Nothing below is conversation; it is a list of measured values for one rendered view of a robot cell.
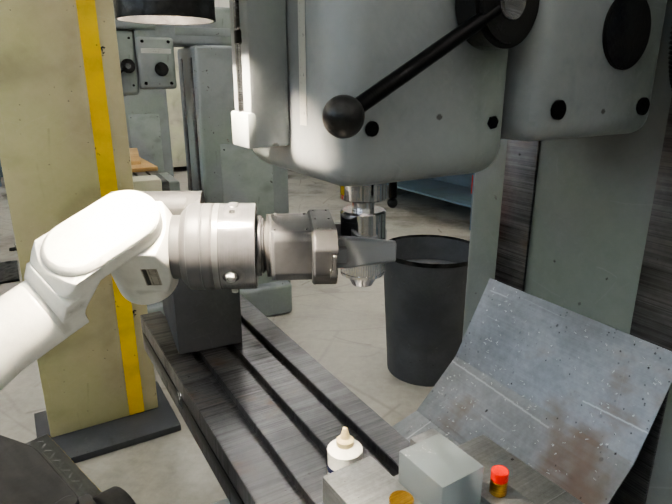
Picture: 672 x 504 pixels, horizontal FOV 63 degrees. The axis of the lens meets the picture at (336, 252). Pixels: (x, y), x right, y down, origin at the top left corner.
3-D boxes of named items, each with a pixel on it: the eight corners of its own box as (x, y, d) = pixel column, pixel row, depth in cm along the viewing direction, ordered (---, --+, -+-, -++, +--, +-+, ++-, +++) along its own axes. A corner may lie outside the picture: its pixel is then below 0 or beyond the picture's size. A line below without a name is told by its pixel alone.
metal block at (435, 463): (438, 542, 50) (442, 487, 48) (396, 501, 55) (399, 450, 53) (479, 518, 53) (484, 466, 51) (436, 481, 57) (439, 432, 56)
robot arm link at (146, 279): (210, 257, 50) (80, 260, 49) (222, 313, 59) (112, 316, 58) (216, 165, 57) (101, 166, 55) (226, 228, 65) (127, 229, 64)
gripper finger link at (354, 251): (394, 264, 56) (334, 266, 56) (395, 234, 55) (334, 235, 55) (397, 270, 55) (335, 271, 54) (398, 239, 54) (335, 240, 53)
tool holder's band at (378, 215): (352, 226, 54) (352, 216, 54) (333, 215, 58) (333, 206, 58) (394, 221, 56) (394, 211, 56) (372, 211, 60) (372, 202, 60)
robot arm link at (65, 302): (172, 213, 51) (39, 303, 45) (187, 265, 59) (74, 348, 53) (130, 175, 54) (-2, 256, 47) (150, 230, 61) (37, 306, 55)
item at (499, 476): (498, 500, 51) (500, 478, 50) (485, 490, 52) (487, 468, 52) (510, 494, 52) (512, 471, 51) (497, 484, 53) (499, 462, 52)
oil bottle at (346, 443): (338, 525, 63) (338, 442, 59) (321, 502, 66) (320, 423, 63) (368, 511, 64) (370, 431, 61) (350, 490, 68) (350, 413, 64)
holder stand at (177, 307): (178, 355, 101) (168, 251, 95) (162, 311, 120) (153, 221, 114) (243, 343, 105) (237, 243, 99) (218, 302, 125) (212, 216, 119)
